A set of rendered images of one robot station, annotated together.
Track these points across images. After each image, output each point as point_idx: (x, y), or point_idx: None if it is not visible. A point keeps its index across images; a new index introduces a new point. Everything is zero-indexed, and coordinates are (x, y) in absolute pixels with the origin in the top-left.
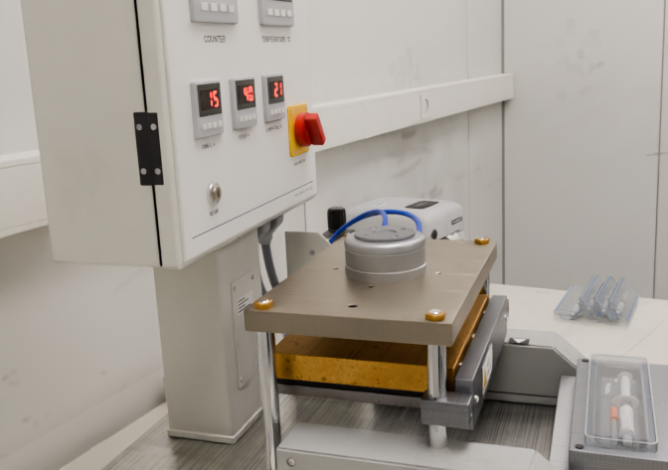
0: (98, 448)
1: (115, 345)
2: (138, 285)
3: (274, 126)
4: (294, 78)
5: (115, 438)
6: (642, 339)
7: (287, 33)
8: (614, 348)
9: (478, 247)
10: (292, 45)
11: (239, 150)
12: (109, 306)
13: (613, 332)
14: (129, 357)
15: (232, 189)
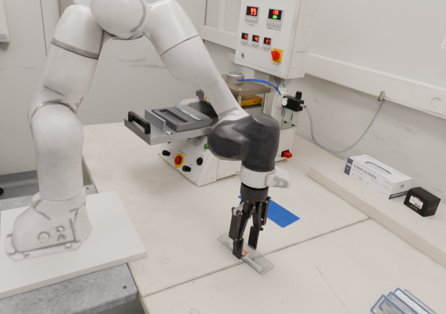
0: (325, 151)
1: (349, 135)
2: (364, 124)
3: (267, 50)
4: (279, 41)
5: (329, 154)
6: (343, 304)
7: (279, 28)
8: (335, 281)
9: (236, 89)
10: (281, 32)
11: (252, 50)
12: (352, 121)
13: (364, 303)
14: (352, 143)
15: (248, 56)
